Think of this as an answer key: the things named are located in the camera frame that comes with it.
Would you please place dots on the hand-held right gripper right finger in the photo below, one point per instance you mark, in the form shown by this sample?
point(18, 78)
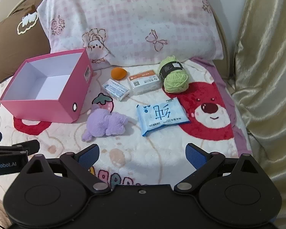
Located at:
point(195, 156)

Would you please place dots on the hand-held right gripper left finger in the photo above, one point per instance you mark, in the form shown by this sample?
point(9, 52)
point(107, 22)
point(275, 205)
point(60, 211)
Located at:
point(89, 156)

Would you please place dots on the purple plush toy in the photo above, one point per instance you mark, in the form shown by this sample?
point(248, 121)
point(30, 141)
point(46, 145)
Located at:
point(104, 124)

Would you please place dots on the blue wet wipes packet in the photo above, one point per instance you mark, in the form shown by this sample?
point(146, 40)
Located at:
point(160, 115)

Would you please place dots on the pink cardboard box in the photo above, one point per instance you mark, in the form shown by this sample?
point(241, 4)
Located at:
point(69, 93)

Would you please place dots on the small white blue packet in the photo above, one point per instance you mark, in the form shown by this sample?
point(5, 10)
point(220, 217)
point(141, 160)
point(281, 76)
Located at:
point(115, 89)

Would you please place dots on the green yarn ball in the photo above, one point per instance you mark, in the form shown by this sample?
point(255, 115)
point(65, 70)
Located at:
point(175, 78)

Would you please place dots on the orange makeup sponge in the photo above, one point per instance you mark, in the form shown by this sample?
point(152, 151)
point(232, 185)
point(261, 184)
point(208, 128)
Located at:
point(118, 73)

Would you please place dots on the clear plastic box orange label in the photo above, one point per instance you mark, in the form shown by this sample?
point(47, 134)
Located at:
point(144, 82)

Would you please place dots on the brown pillow with cloud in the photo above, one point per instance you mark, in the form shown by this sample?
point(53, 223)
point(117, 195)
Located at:
point(16, 52)

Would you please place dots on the gold satin cloth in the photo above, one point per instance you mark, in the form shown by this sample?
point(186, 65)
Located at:
point(264, 64)

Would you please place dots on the pink checked pillow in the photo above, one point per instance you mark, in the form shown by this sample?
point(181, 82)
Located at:
point(138, 21)

